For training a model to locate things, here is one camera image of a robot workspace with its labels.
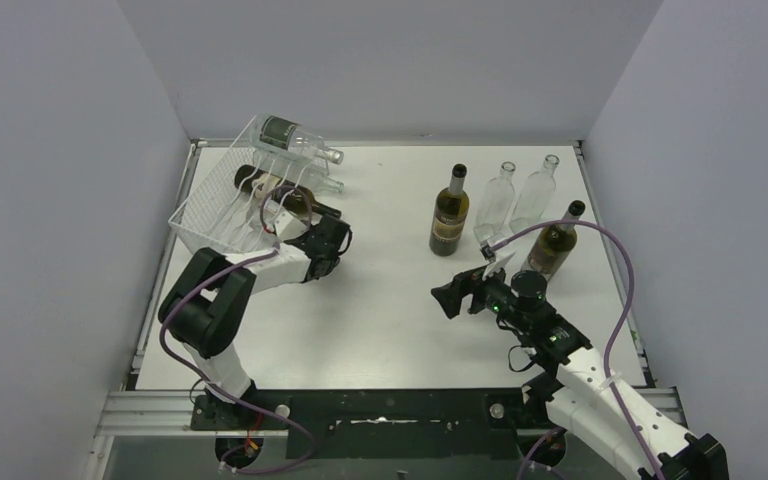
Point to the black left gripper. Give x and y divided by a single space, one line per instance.
330 234

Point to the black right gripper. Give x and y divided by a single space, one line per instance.
474 295

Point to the dark green wine bottle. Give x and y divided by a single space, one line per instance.
251 180

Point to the brown bottle with tan label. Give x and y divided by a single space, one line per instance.
451 207

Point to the white wire wine rack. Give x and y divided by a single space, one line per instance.
218 215

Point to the olive bottle with black cap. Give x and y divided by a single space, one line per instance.
555 243

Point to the clear square glass bottle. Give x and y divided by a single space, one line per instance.
535 195

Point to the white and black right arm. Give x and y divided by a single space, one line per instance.
576 392

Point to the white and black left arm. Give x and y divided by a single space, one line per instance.
202 314

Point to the clear bottle in rack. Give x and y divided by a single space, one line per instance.
303 174

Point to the clear bottle with dark label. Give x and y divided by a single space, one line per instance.
293 137

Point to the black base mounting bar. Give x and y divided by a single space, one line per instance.
493 423

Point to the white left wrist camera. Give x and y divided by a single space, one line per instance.
288 227

